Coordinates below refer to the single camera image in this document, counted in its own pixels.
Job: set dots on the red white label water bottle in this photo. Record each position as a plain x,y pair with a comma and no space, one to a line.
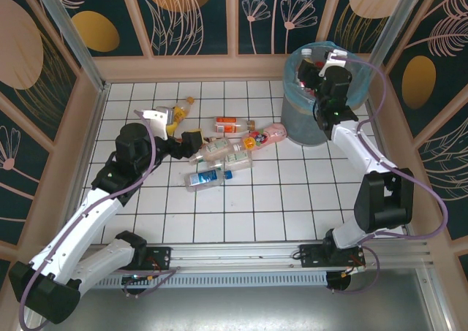
306,52

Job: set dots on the peach tinted green label bottle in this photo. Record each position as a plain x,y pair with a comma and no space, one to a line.
215,150

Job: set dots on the orange juice bottle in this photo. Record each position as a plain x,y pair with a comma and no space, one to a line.
179,113

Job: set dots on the blue label plastic bottle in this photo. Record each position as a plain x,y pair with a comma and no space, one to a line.
204,177

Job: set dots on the orange label plastic bottle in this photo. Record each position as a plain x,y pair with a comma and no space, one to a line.
228,124

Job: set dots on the clear green label bottle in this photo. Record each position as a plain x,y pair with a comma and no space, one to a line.
237,159

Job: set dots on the pink plastic bottle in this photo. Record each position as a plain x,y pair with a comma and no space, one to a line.
270,133

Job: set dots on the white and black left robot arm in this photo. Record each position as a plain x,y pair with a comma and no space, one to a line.
73,232

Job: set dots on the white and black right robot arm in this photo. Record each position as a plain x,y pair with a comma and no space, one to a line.
351,144

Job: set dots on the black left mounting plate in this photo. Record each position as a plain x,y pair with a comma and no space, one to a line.
162,252

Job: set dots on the black mounting plate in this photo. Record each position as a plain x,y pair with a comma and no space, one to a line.
162,252
309,256

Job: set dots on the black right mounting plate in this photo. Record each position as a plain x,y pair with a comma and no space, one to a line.
309,256

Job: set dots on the steel sheet panel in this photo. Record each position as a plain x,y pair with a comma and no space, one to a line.
234,309

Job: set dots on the aluminium frame post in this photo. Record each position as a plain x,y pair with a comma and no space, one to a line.
395,20
73,38

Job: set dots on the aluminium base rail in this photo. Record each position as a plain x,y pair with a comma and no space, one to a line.
234,252

